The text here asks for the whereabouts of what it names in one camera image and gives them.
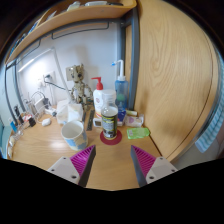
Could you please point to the small white earbuds case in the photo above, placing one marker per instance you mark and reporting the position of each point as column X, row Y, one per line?
column 46, row 122

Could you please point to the blue squeeze bottle white spout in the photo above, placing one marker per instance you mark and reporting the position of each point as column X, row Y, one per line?
column 122, row 93

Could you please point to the brown tree creature figurine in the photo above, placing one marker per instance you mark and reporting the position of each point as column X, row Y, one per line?
column 80, row 90

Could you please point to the white wall socket with plug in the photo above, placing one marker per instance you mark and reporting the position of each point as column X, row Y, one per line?
column 48, row 77

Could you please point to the white red-pump lotion bottle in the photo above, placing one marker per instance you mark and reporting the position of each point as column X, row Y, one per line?
column 97, row 100

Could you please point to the small white square clock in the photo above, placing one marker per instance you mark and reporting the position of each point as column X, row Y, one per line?
column 97, row 122

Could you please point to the green wipes packet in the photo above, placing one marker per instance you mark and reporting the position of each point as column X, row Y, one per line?
column 138, row 133

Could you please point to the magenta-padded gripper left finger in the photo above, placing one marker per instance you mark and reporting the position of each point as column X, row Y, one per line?
column 63, row 166

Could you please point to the grey metal shelf frame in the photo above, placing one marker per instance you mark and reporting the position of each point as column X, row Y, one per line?
column 134, row 66

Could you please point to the black charger block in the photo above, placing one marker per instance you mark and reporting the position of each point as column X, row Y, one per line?
column 32, row 121

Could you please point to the striped hanging towel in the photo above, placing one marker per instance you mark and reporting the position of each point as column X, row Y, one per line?
column 211, row 130

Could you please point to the clear bottle with dark label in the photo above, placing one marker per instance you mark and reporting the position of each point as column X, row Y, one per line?
column 109, row 125

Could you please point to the white power adapter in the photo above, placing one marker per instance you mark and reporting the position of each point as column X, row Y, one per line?
column 39, row 104

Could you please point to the dark grey flat strip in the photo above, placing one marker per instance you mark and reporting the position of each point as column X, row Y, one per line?
column 90, row 120

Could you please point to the wooden shelf unit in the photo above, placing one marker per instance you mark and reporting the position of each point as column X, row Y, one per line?
column 90, row 13

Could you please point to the flat round red coaster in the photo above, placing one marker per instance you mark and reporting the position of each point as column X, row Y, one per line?
column 115, row 141

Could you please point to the white desk lamp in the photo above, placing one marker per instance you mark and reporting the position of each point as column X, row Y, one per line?
column 60, row 70

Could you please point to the small blue-labelled bottle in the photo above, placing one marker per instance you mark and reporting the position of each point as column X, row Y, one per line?
column 13, row 125

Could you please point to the white power strip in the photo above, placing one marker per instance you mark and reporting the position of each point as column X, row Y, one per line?
column 50, row 111

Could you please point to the white tissue pack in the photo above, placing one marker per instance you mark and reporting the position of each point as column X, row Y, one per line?
column 68, row 111

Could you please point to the white mug with blue dots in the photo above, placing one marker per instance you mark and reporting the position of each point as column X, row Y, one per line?
column 75, row 138

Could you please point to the pink and white packet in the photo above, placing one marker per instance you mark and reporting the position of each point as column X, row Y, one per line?
column 134, row 121

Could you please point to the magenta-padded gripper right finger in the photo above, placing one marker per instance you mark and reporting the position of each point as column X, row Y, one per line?
column 160, row 166

